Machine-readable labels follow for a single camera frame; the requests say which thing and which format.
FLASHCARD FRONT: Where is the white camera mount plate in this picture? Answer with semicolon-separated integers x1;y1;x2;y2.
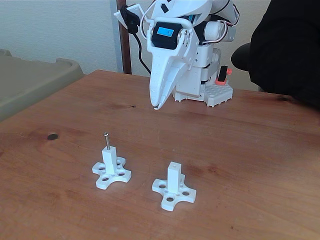
113;4;145;31

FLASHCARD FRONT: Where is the black chair armrest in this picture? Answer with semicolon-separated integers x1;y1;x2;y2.
230;42;254;73

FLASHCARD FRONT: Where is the black oval camera box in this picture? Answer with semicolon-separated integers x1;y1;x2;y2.
119;5;140;35

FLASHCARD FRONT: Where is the white cross-base post stand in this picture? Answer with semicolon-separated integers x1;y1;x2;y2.
151;161;198;212
91;146;133;190

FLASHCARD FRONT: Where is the brown wooden post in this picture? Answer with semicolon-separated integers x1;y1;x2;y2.
116;0;133;75

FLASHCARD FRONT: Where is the beige plastic bin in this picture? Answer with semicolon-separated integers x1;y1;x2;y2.
0;48;85;122

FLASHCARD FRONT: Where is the silver metal screw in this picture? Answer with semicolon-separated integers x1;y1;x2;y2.
103;131;112;151

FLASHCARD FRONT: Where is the person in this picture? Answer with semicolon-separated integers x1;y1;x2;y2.
249;0;320;109

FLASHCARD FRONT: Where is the black camera cable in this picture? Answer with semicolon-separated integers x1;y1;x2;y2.
129;31;153;75

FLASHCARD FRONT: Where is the orange and black clamp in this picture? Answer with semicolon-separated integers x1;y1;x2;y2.
215;65;233;86

